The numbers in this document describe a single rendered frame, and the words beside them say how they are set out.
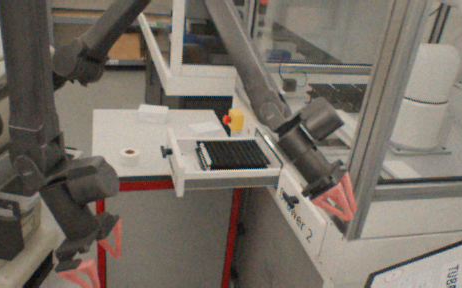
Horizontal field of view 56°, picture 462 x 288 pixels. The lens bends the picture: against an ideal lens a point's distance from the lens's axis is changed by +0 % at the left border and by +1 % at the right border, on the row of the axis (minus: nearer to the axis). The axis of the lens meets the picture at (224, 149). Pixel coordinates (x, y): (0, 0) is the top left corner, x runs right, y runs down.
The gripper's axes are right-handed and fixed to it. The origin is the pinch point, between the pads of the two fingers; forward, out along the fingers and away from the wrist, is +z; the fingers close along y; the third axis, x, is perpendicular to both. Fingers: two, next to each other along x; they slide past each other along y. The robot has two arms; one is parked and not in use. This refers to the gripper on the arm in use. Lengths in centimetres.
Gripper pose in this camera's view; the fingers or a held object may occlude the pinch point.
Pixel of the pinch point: (349, 212)
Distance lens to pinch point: 89.2
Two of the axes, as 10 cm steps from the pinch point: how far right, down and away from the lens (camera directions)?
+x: -6.2, 5.1, 5.9
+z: 6.1, 7.9, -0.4
